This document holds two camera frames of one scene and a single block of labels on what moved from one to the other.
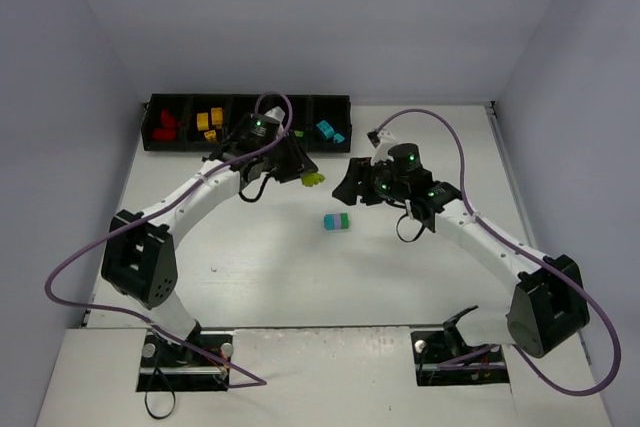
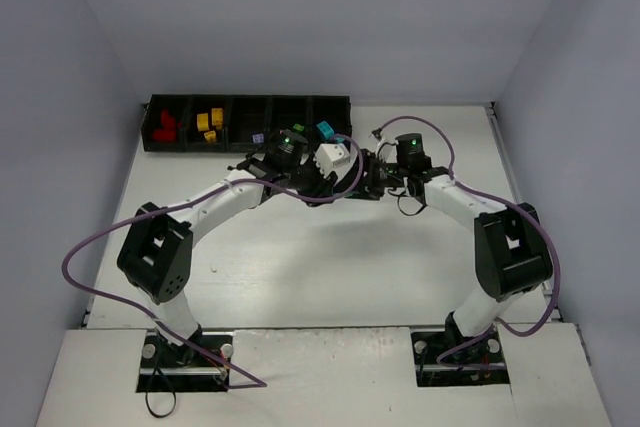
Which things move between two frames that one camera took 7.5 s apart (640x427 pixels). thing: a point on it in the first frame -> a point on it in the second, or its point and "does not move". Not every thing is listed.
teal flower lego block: (325, 128) does not move
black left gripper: (288, 161) -> (316, 186)
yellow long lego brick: (203, 121) does not move
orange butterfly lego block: (217, 115) does not move
